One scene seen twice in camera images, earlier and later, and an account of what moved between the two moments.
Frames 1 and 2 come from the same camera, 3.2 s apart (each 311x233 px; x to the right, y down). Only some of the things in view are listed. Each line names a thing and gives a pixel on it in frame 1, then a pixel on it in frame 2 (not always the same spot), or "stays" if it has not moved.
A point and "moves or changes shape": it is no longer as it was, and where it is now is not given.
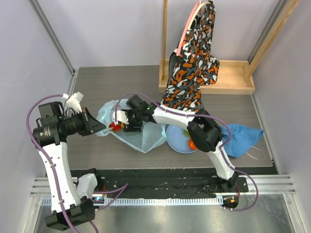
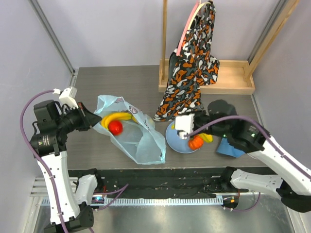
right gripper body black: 129,120 to 198,120
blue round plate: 177,140 stays
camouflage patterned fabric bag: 194,65 stays
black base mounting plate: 165,182 stays
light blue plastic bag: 152,135 moves or changes shape
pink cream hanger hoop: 198,5 stays
